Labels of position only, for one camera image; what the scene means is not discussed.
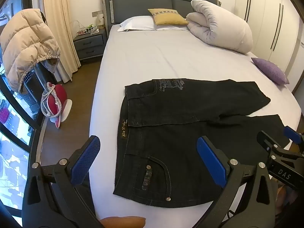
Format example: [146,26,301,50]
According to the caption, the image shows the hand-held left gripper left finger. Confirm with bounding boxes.
[21,135,105,228]

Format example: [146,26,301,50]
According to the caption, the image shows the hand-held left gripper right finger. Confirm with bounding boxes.
[196,136,278,228]

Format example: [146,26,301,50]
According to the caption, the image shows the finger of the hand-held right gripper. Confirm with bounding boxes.
[256,130,298,162]
[283,126,304,146]

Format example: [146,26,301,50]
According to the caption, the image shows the black denim pants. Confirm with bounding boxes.
[112,78,291,207]

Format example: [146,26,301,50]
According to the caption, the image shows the person's left hand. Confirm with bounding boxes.
[100,216,146,228]

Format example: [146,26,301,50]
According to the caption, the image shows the red and white iron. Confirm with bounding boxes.
[41,82,73,129]

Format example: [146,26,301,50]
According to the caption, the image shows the purple cushion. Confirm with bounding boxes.
[251,57,290,85]

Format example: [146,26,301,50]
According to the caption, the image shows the large window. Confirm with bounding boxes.
[0,0,45,219]

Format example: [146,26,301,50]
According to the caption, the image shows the dark perforated chair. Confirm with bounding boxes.
[19,60,59,116]

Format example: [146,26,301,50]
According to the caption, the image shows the grey nightstand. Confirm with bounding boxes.
[72,27,106,61]

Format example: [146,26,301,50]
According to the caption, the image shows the bed with white sheet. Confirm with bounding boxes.
[88,0,302,228]

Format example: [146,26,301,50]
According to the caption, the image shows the white wardrobe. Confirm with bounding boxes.
[235,0,304,93]

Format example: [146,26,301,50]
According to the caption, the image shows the rolled white duvet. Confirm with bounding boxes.
[186,0,253,54]

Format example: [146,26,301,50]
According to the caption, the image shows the beige puffer jacket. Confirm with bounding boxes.
[0,8,60,92]

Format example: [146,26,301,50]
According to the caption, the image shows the white box on nightstand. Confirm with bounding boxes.
[96,13,105,29]

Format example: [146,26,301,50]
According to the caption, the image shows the cream curtain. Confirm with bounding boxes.
[43,0,81,81]

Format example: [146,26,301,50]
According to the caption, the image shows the white pillow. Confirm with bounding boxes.
[117,16,190,32]

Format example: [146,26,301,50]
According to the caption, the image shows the yellow patterned cushion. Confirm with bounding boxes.
[148,9,189,26]

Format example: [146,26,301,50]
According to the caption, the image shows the white wire basket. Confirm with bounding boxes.
[72,20,100,36]

